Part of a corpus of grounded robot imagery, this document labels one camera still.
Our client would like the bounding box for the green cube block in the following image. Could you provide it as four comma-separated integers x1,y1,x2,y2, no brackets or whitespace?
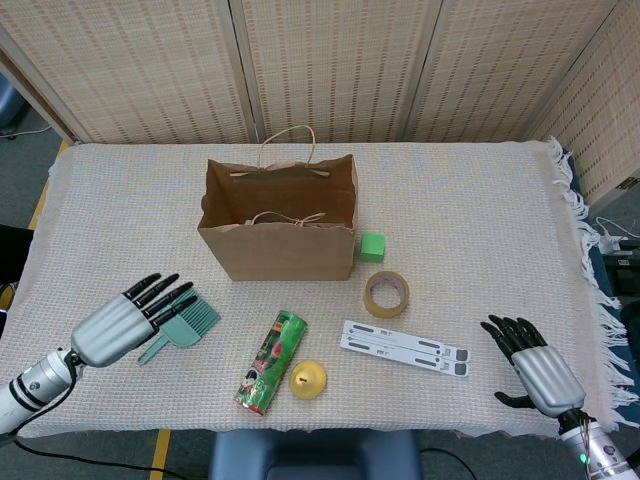
359,232,387,264

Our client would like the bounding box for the clear packing tape roll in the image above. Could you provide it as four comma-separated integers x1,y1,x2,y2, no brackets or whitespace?
363,270,411,319

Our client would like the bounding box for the beige woven tablecloth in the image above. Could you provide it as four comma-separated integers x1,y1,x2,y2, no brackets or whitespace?
0,137,629,441

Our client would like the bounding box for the green chips can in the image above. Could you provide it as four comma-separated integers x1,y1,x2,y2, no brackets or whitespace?
233,309,307,417

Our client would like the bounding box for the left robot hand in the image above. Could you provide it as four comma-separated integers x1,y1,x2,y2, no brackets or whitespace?
69,272,199,369

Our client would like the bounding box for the white power strip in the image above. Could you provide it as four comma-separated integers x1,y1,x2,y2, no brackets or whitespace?
597,217,640,256

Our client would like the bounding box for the woven folding screen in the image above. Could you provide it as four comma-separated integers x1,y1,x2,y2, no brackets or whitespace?
0,0,640,206

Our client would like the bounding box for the white folded laptop stand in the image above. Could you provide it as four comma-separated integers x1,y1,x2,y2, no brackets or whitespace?
338,319,471,379

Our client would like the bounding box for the black chair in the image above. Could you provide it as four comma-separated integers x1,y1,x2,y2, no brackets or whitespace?
0,224,34,301

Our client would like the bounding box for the brown paper bag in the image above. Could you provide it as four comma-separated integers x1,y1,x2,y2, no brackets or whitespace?
196,124,361,282

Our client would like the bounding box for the yellow pear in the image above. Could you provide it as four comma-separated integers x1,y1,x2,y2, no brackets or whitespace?
290,359,329,400

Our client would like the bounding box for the black equipment box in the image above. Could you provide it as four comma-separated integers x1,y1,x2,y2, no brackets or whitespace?
602,254,640,311

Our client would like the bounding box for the black floor cable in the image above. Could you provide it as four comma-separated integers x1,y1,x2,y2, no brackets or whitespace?
419,447,474,480

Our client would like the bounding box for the blue robot base seat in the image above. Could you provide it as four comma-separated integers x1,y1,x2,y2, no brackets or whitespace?
208,428,424,480

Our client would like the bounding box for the teal plastic comb brush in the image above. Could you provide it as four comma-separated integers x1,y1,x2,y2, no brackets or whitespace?
136,294,222,367

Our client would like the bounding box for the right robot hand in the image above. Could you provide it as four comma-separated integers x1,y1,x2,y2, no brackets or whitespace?
480,313,587,419

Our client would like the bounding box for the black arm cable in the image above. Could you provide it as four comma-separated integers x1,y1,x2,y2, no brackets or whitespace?
9,364,216,480

